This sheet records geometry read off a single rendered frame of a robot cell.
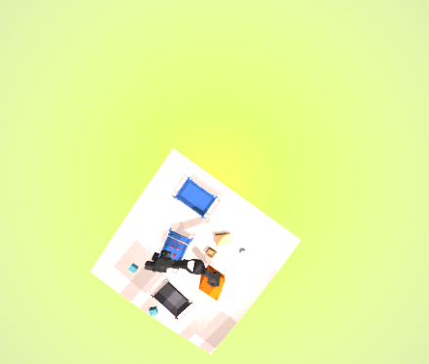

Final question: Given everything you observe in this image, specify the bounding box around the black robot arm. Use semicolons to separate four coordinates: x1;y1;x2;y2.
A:
144;250;220;287

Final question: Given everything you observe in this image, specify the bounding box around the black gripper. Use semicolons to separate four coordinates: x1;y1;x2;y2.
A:
152;252;160;262

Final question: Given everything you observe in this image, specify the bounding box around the teal cube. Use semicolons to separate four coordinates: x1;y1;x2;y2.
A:
128;263;138;273
149;306;159;316

